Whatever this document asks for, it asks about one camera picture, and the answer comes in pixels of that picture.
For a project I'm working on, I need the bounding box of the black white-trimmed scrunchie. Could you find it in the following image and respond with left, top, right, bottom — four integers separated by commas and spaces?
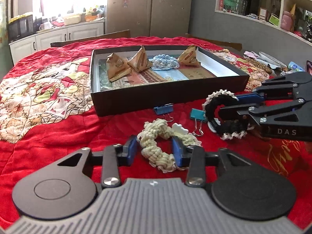
203, 89, 261, 140

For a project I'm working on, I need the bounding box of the teal binder clip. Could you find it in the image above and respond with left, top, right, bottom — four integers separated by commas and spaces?
190, 108, 208, 137

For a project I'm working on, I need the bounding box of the cream crochet scrunchie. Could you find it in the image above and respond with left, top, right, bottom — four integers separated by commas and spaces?
136, 118, 201, 173

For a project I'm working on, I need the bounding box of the blue binder clip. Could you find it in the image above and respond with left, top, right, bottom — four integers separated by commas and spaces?
153, 104, 174, 122

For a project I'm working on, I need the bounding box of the brown pyramid packet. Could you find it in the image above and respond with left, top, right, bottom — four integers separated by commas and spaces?
128, 46, 152, 72
177, 45, 201, 67
106, 53, 132, 82

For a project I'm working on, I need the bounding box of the light blue crochet scrunchie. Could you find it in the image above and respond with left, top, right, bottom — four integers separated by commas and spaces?
151, 54, 180, 71

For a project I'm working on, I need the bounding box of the white hair clip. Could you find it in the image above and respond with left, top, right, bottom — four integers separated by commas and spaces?
171, 123, 189, 136

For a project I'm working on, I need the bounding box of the white plate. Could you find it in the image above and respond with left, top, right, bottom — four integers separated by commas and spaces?
259, 52, 287, 68

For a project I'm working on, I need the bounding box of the smartphone with lit screen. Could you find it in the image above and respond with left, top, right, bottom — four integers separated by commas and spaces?
306, 60, 312, 75

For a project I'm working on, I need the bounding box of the black shallow cardboard box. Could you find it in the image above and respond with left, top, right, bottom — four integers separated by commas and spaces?
89, 46, 250, 117

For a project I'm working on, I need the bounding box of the dark wooden chair back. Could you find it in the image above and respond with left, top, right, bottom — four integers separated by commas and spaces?
50, 30, 131, 48

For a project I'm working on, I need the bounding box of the silver double-door refrigerator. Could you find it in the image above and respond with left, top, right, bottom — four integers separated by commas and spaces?
105, 0, 191, 37

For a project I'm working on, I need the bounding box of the white storage container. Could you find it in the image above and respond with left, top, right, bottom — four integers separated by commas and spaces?
63, 14, 82, 26

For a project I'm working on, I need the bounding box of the white kitchen cabinet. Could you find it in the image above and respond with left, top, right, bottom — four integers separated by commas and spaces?
9, 19, 105, 64

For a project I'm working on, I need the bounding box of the white mug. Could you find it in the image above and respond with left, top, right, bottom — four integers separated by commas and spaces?
39, 22, 53, 31

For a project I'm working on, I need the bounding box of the black microwave oven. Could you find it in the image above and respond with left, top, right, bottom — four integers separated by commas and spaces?
8, 13, 35, 42

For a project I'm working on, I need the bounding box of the white wall shelf unit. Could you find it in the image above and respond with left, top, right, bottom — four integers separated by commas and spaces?
215, 0, 311, 45

